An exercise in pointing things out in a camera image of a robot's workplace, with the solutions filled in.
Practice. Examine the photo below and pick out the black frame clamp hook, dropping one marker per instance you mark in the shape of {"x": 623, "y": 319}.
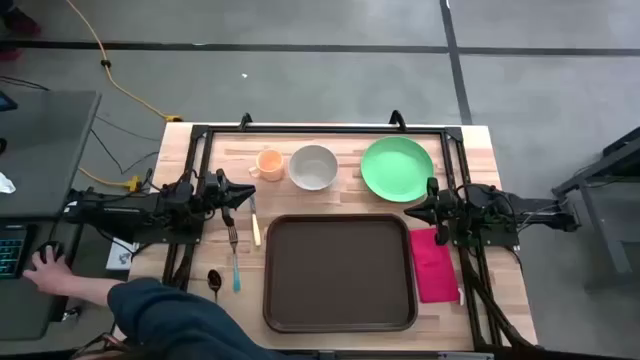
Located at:
{"x": 245, "y": 121}
{"x": 397, "y": 120}

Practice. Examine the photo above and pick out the crumpled white tissue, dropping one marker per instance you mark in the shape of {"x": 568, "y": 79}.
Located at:
{"x": 6, "y": 184}

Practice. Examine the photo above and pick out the black metal stand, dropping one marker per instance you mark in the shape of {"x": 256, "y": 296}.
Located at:
{"x": 627, "y": 150}

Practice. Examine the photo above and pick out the person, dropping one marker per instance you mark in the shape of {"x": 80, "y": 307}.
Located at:
{"x": 175, "y": 320}

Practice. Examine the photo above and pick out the small tablet screen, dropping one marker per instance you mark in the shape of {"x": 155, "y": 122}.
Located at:
{"x": 6, "y": 101}

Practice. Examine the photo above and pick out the person's foot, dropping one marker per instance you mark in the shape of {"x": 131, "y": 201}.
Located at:
{"x": 22, "y": 22}
{"x": 7, "y": 54}

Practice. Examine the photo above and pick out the dark brown plastic tray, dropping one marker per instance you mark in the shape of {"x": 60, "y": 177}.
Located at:
{"x": 340, "y": 275}

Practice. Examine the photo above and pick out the orange plastic mug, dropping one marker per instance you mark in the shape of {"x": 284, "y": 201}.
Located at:
{"x": 270, "y": 165}

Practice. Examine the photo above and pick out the green plate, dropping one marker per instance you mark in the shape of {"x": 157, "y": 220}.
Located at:
{"x": 395, "y": 167}

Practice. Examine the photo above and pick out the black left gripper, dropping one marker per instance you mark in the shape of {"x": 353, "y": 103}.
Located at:
{"x": 215, "y": 192}

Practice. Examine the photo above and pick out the grey bowl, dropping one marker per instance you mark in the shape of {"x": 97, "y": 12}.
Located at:
{"x": 313, "y": 167}

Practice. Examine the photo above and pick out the person's hand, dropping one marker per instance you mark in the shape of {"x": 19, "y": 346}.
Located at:
{"x": 50, "y": 275}

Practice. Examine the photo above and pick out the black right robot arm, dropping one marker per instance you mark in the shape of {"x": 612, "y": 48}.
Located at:
{"x": 530, "y": 207}

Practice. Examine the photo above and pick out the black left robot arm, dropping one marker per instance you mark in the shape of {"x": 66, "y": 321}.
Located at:
{"x": 115, "y": 210}

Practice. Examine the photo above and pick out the backlit keyboard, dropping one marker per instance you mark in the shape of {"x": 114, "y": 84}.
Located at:
{"x": 12, "y": 250}

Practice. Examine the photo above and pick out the white printed box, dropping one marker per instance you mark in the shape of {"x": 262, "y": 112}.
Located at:
{"x": 120, "y": 257}

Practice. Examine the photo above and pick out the grey side desk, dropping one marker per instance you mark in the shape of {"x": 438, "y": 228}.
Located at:
{"x": 45, "y": 150}

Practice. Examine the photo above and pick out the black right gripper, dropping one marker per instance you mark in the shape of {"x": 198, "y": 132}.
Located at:
{"x": 450, "y": 210}

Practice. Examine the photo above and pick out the person's forearm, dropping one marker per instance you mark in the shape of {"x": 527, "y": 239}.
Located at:
{"x": 95, "y": 291}

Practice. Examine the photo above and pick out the red cloth napkin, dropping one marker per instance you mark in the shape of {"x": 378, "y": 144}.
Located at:
{"x": 432, "y": 265}

